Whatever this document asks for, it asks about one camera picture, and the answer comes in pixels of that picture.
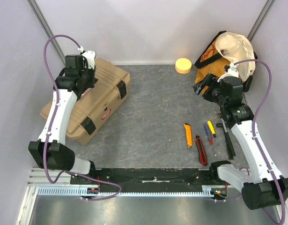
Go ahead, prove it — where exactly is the blue and red screwdriver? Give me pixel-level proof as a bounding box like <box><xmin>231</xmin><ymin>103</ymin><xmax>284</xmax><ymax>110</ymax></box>
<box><xmin>203</xmin><ymin>123</ymin><xmax>214</xmax><ymax>146</ymax></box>

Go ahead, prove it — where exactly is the yellow utility knife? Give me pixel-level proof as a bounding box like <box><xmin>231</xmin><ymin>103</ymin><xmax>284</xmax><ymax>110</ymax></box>
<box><xmin>184</xmin><ymin>123</ymin><xmax>192</xmax><ymax>149</ymax></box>

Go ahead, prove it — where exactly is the yellow and black screwdriver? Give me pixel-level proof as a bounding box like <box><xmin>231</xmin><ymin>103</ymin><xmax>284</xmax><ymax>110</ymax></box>
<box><xmin>207</xmin><ymin>120</ymin><xmax>218</xmax><ymax>142</ymax></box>

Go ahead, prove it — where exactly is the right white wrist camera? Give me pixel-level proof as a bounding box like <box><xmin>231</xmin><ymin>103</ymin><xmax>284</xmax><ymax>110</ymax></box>
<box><xmin>217</xmin><ymin>63</ymin><xmax>239</xmax><ymax>83</ymax></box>

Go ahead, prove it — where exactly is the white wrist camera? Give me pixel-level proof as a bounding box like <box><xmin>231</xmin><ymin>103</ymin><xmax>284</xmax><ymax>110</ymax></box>
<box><xmin>217</xmin><ymin>63</ymin><xmax>239</xmax><ymax>83</ymax></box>
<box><xmin>78</xmin><ymin>46</ymin><xmax>96</xmax><ymax>69</ymax></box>

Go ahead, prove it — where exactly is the black handled hammer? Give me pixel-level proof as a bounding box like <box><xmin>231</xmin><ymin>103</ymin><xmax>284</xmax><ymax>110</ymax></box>
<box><xmin>216</xmin><ymin>118</ymin><xmax>236</xmax><ymax>159</ymax></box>

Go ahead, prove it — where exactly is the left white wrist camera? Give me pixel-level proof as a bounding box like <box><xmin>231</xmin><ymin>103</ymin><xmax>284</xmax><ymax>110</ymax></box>
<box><xmin>78</xmin><ymin>46</ymin><xmax>96</xmax><ymax>69</ymax></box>

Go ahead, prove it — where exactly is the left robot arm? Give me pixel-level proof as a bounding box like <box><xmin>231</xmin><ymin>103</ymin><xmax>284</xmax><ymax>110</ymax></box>
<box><xmin>28</xmin><ymin>51</ymin><xmax>97</xmax><ymax>184</ymax></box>

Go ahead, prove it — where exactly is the yellow and cream tote bag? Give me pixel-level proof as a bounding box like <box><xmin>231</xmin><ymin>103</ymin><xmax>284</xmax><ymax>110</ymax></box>
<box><xmin>194</xmin><ymin>30</ymin><xmax>258</xmax><ymax>84</ymax></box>

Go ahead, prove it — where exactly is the yellow round sponge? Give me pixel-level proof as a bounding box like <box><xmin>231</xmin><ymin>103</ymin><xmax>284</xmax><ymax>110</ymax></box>
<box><xmin>175</xmin><ymin>58</ymin><xmax>192</xmax><ymax>74</ymax></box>

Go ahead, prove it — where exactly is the red and black utility knife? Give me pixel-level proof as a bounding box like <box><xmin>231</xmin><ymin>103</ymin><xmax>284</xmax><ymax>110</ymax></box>
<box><xmin>195</xmin><ymin>135</ymin><xmax>207</xmax><ymax>166</ymax></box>

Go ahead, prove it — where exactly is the tan plastic tool box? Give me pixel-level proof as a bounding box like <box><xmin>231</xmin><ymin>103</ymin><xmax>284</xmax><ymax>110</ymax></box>
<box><xmin>40</xmin><ymin>57</ymin><xmax>131</xmax><ymax>146</ymax></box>

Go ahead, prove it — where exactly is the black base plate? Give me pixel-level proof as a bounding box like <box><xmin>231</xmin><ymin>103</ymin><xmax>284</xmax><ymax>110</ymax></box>
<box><xmin>70</xmin><ymin>167</ymin><xmax>238</xmax><ymax>193</ymax></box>

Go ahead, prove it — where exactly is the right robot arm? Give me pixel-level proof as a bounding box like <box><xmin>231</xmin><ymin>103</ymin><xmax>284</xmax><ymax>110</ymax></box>
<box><xmin>195</xmin><ymin>73</ymin><xmax>288</xmax><ymax>210</ymax></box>

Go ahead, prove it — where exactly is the slotted cable duct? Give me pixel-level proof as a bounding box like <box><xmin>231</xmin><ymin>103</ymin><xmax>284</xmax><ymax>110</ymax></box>
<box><xmin>37</xmin><ymin>186</ymin><xmax>218</xmax><ymax>197</ymax></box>

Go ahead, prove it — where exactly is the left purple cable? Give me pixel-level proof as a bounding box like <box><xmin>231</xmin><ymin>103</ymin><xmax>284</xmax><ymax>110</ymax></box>
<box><xmin>42</xmin><ymin>34</ymin><xmax>122</xmax><ymax>202</ymax></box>

